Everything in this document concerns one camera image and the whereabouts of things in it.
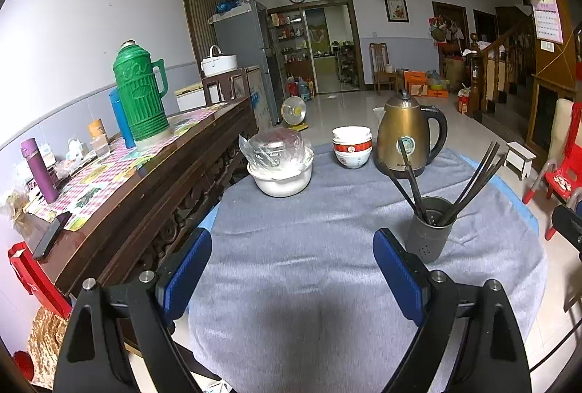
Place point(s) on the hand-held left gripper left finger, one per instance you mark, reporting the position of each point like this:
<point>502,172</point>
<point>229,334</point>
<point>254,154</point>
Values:
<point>188,270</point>

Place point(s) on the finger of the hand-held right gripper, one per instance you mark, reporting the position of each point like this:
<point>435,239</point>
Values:
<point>568,225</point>

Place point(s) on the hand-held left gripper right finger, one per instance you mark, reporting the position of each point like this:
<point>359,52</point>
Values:
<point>398,279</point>

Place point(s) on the grey utensil holder cup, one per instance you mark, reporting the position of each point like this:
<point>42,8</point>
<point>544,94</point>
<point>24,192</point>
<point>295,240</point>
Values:
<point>427,243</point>

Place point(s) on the bundle of dark chopsticks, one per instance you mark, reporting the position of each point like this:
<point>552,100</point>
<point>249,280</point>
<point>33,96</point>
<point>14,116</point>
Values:
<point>468,189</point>

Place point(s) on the red plastic child chair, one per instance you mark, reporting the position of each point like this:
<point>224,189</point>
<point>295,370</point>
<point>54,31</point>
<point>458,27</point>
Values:
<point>564,181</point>

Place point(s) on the blue table cover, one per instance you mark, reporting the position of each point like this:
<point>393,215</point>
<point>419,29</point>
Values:
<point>205,224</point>

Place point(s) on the carved wooden sideboard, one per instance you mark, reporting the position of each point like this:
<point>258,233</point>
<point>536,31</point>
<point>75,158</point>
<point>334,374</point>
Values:
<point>150,202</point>

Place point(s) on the small white stool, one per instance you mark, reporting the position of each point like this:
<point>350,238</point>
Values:
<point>520,152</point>

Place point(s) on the grey table cloth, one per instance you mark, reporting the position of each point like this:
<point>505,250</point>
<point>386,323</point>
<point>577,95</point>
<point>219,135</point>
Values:
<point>318,238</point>

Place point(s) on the red cloth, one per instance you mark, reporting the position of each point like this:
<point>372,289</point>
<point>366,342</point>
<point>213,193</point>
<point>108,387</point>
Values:
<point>575,134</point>

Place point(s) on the beige chair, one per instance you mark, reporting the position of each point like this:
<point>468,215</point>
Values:
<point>561,125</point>

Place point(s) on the red checkered table cover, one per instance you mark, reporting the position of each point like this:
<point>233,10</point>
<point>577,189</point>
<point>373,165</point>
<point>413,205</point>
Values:
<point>113,175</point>

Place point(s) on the wooden cabinet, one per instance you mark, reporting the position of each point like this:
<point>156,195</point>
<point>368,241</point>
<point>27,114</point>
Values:
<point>550,102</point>

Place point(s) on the white ceramic pot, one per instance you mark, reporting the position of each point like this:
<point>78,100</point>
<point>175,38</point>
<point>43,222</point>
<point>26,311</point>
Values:
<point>282,184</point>

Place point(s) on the white red-striped bowl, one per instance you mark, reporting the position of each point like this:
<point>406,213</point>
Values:
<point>352,160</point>
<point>352,133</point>
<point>352,146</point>

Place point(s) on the black phone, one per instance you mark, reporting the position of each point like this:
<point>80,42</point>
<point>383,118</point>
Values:
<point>52,235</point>

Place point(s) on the clear plastic bag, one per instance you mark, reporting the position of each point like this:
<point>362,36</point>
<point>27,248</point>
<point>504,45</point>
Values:
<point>273,147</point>

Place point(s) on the gold electric kettle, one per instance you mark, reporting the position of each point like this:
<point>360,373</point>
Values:
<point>402,129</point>

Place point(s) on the clear jar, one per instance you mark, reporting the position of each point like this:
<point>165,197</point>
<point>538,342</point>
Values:
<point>101,146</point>

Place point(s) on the red gift box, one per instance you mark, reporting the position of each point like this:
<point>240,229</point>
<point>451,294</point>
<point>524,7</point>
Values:
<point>32,279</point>

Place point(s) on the golden woven bag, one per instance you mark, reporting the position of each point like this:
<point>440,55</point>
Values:
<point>45,343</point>

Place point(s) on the small white teapot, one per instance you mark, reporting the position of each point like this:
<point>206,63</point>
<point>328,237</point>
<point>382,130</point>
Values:
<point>75,148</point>

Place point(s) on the orange cup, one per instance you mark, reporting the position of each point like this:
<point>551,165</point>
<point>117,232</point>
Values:
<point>96,129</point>

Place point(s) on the green thermos flask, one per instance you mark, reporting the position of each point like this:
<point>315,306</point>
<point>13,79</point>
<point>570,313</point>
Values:
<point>141,102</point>

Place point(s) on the purple bottle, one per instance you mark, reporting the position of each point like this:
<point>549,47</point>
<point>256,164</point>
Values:
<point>41,175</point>

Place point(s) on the wooden staircase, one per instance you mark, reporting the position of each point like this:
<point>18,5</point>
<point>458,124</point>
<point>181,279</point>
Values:
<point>500,56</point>

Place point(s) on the white chest freezer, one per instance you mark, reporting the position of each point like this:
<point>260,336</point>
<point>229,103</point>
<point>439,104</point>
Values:
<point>261,102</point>

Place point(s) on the round electric heater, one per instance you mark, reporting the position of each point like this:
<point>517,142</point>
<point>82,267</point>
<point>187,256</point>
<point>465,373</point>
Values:
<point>293,109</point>

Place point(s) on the dark wooden chair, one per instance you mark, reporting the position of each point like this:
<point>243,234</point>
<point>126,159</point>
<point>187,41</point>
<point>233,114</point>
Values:
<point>223,76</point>

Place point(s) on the orange cardboard box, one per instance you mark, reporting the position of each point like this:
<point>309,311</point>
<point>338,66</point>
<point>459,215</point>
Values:
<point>416,78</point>

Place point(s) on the blue water jug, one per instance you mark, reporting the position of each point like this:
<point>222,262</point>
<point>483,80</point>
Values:
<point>303,92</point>

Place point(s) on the hanging bags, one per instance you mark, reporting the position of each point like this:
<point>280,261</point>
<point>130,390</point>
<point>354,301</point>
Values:
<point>443,31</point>

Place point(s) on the light wooden chair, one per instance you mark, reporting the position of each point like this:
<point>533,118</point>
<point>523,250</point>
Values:
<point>378,50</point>

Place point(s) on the grey refrigerator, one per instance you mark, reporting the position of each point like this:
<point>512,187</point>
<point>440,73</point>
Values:
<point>241,38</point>

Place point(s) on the shelf with bottles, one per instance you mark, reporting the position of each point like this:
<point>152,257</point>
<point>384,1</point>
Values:
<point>286,38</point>

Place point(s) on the wooden door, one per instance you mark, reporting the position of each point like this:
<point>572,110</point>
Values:
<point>200,11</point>

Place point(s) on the wall calendar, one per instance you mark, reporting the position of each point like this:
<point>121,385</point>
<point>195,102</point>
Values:
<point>548,11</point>

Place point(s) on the framed wall picture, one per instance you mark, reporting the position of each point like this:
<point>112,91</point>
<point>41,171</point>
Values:
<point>396,9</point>

